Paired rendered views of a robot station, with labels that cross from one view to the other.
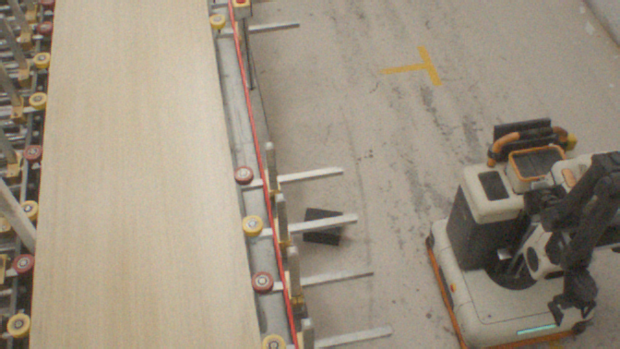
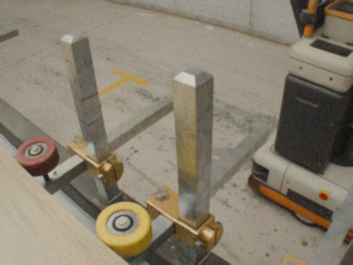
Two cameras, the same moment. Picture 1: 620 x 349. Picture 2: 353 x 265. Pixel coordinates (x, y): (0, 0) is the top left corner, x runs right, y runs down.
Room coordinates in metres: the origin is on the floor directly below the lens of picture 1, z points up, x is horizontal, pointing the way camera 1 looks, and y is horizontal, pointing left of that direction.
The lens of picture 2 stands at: (1.03, 0.34, 1.29)
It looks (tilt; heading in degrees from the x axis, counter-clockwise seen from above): 39 degrees down; 324
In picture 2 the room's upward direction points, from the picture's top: 3 degrees counter-clockwise
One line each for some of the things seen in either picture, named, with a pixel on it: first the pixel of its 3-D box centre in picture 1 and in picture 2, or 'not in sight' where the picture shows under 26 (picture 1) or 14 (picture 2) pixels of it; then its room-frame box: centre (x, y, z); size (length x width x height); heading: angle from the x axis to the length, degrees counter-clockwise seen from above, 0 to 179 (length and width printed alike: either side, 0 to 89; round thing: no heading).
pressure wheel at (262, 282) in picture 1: (263, 287); not in sight; (1.07, 0.19, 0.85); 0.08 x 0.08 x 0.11
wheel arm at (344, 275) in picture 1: (315, 281); (327, 249); (1.11, -0.01, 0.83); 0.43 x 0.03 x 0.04; 101
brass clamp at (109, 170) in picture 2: (272, 185); (94, 159); (1.56, 0.17, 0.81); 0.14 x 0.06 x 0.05; 11
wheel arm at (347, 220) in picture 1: (303, 227); (206, 188); (1.35, 0.04, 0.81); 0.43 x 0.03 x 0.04; 101
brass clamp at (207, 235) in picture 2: (282, 234); (184, 219); (1.32, 0.12, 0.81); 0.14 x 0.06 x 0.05; 11
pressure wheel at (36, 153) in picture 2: (244, 180); (43, 170); (1.56, 0.28, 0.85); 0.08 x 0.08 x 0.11
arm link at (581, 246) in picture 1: (595, 223); not in sight; (0.97, -0.82, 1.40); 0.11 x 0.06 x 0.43; 100
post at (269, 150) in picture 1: (272, 182); (96, 145); (1.54, 0.16, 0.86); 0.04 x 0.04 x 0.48; 11
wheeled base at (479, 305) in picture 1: (506, 275); (334, 165); (1.47, -0.95, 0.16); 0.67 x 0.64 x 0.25; 10
